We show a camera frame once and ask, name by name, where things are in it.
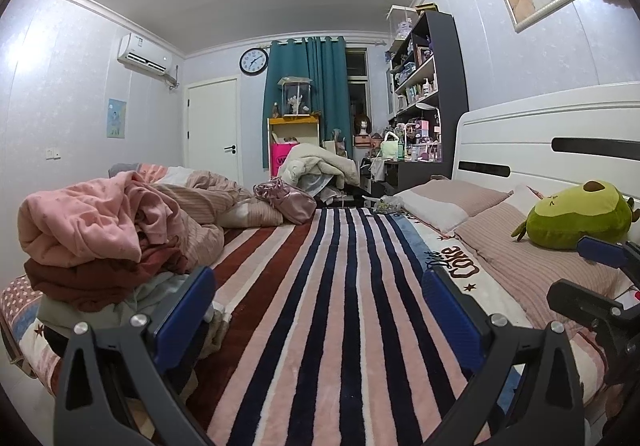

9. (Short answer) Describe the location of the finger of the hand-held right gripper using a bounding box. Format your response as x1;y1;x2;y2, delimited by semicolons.
575;235;640;272
546;280;640;327

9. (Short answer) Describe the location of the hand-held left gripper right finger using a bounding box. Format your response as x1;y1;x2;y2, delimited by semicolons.
421;270;586;446

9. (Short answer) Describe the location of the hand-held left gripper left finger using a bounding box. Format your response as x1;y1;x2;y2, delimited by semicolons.
52;266;217;446

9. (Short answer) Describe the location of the pink dotted shirt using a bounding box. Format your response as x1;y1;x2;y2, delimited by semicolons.
17;174;166;269

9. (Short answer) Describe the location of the pile of clothes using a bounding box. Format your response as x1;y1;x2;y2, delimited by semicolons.
37;271;231;377

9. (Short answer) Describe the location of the green avocado plush toy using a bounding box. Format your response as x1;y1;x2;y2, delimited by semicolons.
511;180;640;252

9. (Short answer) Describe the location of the large beige pillow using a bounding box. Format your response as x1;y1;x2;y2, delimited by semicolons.
454;186;631;332

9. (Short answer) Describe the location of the dark red cloth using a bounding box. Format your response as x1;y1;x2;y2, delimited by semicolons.
24;246;193;312

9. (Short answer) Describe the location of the striped printed blanket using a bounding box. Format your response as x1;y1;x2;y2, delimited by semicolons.
192;206;601;446

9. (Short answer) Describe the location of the beige quilt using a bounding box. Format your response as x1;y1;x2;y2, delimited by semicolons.
150;171;296;272

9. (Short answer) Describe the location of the small beige pillow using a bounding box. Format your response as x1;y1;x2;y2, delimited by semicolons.
395;178;511;233

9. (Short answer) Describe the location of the clear plastic bag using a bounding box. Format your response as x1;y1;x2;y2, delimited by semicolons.
372;195;403;216

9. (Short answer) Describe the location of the pink striped bedding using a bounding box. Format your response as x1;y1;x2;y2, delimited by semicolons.
109;162;216;187

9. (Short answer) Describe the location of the white bed headboard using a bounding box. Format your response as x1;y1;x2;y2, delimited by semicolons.
451;82;640;222

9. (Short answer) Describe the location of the pink satin bag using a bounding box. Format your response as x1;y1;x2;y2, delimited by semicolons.
253;177;317;225

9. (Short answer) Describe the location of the light green bag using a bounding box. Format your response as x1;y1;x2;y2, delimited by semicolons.
380;133;405;162

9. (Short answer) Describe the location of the magenta shopping bag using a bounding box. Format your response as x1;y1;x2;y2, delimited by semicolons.
270;141;301;179

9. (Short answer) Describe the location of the white door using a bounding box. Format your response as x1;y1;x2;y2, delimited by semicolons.
182;77;241;187

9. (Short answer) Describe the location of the cream quilt pile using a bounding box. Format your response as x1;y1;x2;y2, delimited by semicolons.
277;144;360;192

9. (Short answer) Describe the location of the yellow cabinet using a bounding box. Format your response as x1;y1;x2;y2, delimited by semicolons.
267;115;321;177

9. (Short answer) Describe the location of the dark bookshelf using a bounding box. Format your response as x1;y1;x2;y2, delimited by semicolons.
386;5;469;177

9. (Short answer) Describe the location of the glass display case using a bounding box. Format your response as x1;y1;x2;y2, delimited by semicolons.
277;76;315;117

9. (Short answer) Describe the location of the window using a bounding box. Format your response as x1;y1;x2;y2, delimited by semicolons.
346;48;370;147

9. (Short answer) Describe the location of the white air conditioner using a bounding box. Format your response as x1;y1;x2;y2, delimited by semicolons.
117;33;180;88

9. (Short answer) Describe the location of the teal curtain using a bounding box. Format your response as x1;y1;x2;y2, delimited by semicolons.
262;36;348;169

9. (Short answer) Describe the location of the small wall poster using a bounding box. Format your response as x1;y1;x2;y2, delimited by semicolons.
107;98;126;139

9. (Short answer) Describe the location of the round wall clock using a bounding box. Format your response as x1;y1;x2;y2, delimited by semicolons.
239;47;270;76

